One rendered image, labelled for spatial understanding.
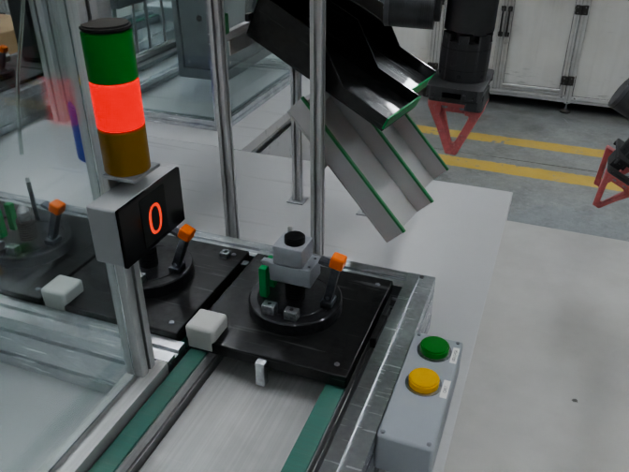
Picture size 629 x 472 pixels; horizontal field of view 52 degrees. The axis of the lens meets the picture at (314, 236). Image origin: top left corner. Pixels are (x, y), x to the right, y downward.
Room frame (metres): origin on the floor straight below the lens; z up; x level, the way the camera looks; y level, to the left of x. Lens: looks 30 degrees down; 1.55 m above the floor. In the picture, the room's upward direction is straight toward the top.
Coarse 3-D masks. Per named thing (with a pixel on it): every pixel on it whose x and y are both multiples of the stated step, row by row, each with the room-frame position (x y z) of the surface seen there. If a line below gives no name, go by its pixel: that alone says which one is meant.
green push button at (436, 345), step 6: (432, 336) 0.71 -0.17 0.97; (426, 342) 0.70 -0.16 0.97; (432, 342) 0.70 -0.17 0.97; (438, 342) 0.70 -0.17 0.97; (444, 342) 0.70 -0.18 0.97; (420, 348) 0.70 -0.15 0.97; (426, 348) 0.69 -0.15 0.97; (432, 348) 0.69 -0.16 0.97; (438, 348) 0.69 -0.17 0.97; (444, 348) 0.69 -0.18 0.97; (426, 354) 0.68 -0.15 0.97; (432, 354) 0.68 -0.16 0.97; (438, 354) 0.68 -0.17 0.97; (444, 354) 0.68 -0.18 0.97
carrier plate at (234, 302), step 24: (240, 288) 0.83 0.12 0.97; (360, 288) 0.83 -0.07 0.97; (384, 288) 0.83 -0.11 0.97; (240, 312) 0.77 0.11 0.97; (360, 312) 0.77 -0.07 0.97; (240, 336) 0.72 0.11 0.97; (264, 336) 0.72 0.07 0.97; (288, 336) 0.72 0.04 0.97; (312, 336) 0.72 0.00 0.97; (336, 336) 0.72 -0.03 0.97; (360, 336) 0.72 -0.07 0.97; (240, 360) 0.69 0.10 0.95; (288, 360) 0.67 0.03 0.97; (312, 360) 0.67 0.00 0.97; (336, 360) 0.67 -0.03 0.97; (336, 384) 0.64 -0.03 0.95
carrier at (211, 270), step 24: (168, 240) 0.98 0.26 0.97; (192, 240) 0.98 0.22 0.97; (144, 264) 0.86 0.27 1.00; (168, 264) 0.87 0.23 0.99; (192, 264) 0.88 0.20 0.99; (216, 264) 0.90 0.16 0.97; (240, 264) 0.91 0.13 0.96; (144, 288) 0.81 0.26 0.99; (168, 288) 0.82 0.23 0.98; (192, 288) 0.83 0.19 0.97; (216, 288) 0.84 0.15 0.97; (168, 312) 0.77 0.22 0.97; (192, 312) 0.77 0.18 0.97; (168, 336) 0.73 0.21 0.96
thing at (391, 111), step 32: (288, 0) 1.15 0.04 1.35; (256, 32) 1.07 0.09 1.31; (288, 32) 1.04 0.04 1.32; (352, 32) 1.12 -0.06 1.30; (288, 64) 1.04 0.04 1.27; (352, 64) 1.12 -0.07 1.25; (352, 96) 0.98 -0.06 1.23; (384, 96) 1.05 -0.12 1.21; (416, 96) 1.06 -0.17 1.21; (384, 128) 0.95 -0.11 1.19
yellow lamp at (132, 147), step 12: (132, 132) 0.63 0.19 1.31; (144, 132) 0.65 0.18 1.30; (108, 144) 0.63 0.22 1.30; (120, 144) 0.63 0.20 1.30; (132, 144) 0.63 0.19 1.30; (144, 144) 0.64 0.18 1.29; (108, 156) 0.63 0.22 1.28; (120, 156) 0.63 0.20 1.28; (132, 156) 0.63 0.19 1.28; (144, 156) 0.64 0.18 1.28; (108, 168) 0.63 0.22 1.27; (120, 168) 0.63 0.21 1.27; (132, 168) 0.63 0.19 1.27; (144, 168) 0.64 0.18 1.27
